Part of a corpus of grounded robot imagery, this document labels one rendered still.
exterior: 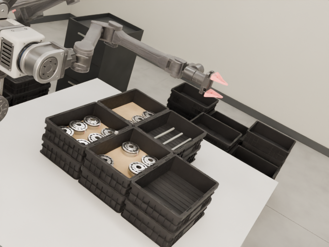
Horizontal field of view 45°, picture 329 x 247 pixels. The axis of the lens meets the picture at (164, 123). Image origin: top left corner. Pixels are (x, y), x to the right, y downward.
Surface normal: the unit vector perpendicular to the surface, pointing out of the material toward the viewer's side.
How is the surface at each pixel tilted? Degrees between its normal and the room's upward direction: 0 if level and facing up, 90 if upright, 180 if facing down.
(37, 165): 0
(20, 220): 0
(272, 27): 90
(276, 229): 0
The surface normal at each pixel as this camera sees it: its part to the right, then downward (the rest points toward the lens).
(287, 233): 0.29, -0.83
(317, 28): -0.49, 0.30
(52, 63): 0.82, 0.48
